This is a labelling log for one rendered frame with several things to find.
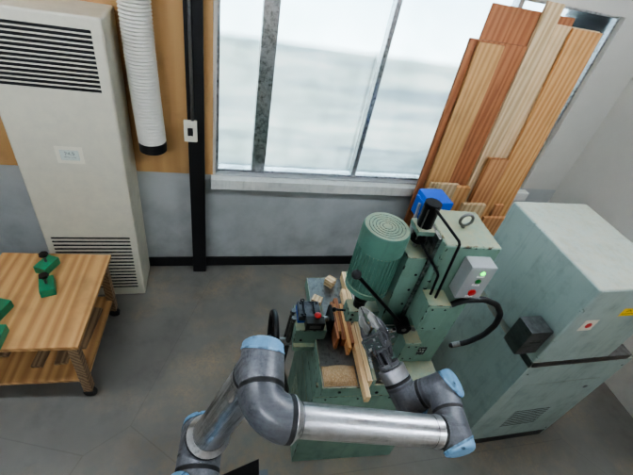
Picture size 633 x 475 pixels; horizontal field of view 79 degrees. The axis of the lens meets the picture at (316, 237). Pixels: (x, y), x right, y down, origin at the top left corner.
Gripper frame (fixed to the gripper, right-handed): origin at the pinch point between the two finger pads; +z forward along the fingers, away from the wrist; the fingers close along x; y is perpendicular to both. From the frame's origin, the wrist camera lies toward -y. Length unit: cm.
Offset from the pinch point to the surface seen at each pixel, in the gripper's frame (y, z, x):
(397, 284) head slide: -20.0, 2.4, -11.1
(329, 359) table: -24.7, -12.8, 29.9
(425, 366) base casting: -57, -37, 2
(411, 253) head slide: -15.0, 10.1, -22.1
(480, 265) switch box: -15.0, -4.7, -40.9
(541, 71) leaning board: -149, 80, -136
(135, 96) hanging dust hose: -25, 149, 65
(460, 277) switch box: -18.4, -5.6, -32.7
